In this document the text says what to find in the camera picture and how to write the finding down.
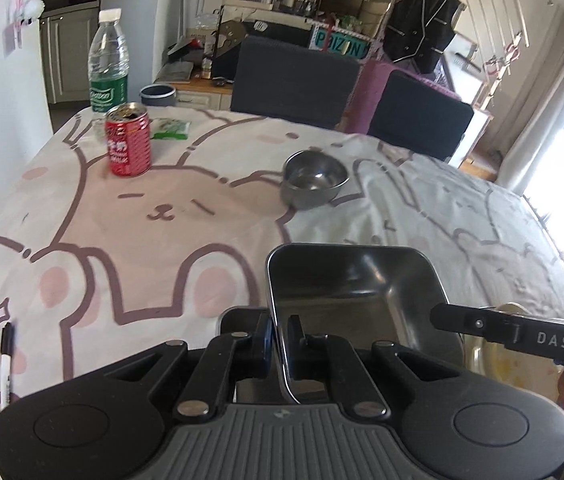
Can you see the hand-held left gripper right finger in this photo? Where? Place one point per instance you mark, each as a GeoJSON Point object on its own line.
{"type": "Point", "coordinates": [296, 347]}

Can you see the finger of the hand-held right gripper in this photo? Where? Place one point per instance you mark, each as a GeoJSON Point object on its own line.
{"type": "Point", "coordinates": [472, 325]}

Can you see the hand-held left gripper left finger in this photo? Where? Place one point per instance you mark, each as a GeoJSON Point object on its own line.
{"type": "Point", "coordinates": [263, 352]}

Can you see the square steel tray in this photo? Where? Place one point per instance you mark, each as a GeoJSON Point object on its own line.
{"type": "Point", "coordinates": [362, 285]}

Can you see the bear printed tablecloth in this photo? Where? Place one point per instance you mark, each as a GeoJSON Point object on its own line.
{"type": "Point", "coordinates": [162, 250]}

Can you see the round steel bowl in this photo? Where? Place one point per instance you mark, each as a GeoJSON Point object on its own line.
{"type": "Point", "coordinates": [314, 182]}

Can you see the dark grey chair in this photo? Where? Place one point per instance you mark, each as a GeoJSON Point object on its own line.
{"type": "Point", "coordinates": [419, 115]}
{"type": "Point", "coordinates": [292, 82]}

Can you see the grey curtain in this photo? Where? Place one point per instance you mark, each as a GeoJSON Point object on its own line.
{"type": "Point", "coordinates": [547, 110]}

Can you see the green snack packet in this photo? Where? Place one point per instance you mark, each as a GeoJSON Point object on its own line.
{"type": "Point", "coordinates": [171, 129]}

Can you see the red drink can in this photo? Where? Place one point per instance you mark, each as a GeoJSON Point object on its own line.
{"type": "Point", "coordinates": [128, 145]}

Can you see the purple cloth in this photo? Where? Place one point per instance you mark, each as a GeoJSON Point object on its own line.
{"type": "Point", "coordinates": [369, 95]}

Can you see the black and white marker pen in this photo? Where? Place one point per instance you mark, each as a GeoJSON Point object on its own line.
{"type": "Point", "coordinates": [6, 360]}

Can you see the grey trash bin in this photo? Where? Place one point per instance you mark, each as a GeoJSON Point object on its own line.
{"type": "Point", "coordinates": [158, 96]}

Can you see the teal lettered sign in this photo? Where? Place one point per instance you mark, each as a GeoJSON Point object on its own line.
{"type": "Point", "coordinates": [339, 47]}

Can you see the black jacket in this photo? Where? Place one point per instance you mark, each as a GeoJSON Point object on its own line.
{"type": "Point", "coordinates": [424, 25]}

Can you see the clear water bottle green label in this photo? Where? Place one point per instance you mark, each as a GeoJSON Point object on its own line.
{"type": "Point", "coordinates": [108, 60]}

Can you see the white pompom ornament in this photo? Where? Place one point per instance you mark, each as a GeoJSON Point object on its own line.
{"type": "Point", "coordinates": [32, 11]}

